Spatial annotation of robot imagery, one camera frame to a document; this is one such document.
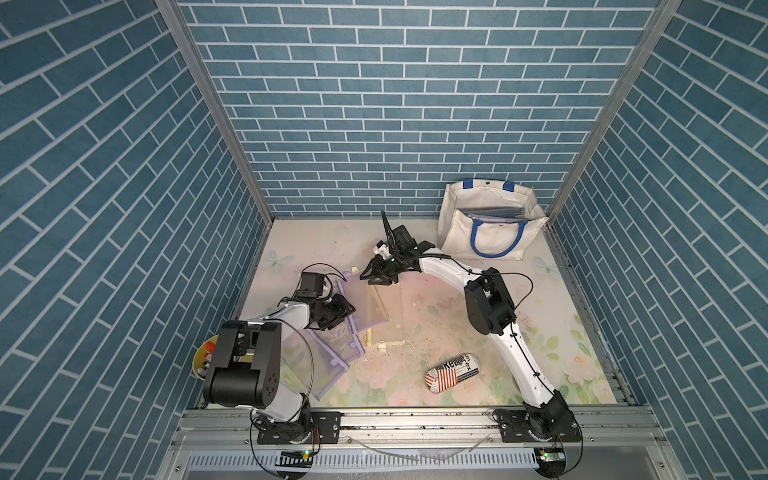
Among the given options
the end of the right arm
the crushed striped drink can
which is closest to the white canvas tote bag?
the end of the right arm

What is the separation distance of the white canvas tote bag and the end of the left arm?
43 cm

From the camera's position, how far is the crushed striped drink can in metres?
0.80

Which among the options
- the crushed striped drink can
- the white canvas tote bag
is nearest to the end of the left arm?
the crushed striped drink can

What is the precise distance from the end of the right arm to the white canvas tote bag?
0.19 meters

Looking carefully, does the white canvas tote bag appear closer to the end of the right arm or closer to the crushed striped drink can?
the end of the right arm

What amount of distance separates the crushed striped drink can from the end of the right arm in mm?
285

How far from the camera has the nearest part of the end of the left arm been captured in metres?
0.74

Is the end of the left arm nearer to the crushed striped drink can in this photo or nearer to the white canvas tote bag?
the crushed striped drink can

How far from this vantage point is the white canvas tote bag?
0.93 m

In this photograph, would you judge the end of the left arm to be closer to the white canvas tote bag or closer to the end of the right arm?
the end of the right arm

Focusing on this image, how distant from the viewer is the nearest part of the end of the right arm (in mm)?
804

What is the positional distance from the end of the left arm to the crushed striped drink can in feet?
0.98
